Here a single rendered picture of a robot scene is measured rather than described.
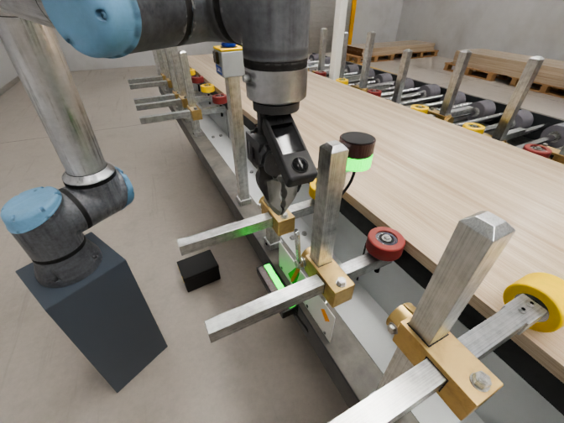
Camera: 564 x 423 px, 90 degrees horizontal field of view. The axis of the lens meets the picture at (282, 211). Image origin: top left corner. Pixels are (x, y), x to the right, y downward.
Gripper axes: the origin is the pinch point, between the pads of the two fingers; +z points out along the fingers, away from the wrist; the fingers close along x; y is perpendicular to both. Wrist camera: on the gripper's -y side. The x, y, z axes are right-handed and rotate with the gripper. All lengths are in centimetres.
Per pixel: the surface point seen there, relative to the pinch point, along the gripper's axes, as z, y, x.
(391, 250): 10.1, -10.6, -20.5
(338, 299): 16.2, -12.3, -6.7
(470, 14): 3, 493, -756
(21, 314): 101, 100, 103
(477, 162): 10, 7, -75
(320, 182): -6.2, -2.7, -6.2
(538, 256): 11, -25, -47
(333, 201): -2.9, -5.0, -7.9
